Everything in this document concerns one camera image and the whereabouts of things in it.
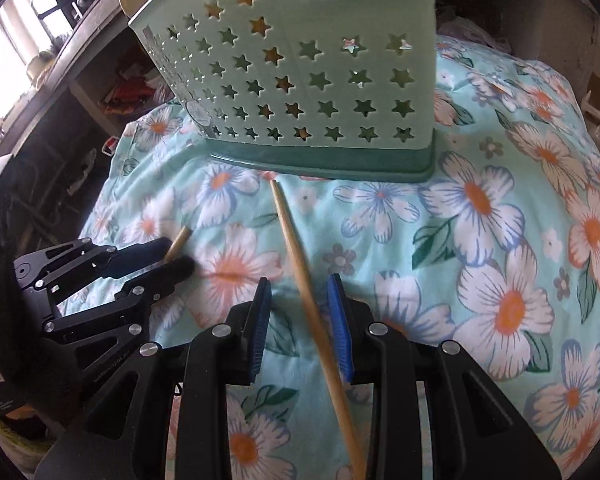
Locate bamboo chopstick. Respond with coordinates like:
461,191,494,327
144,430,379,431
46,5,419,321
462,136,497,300
163,226,192,262
270,180,366,479

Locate mint green utensil caddy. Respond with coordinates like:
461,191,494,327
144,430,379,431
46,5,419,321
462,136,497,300
130,0,436,182

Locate floral turquoise cloth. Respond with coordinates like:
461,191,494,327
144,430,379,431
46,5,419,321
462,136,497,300
82,37,600,479

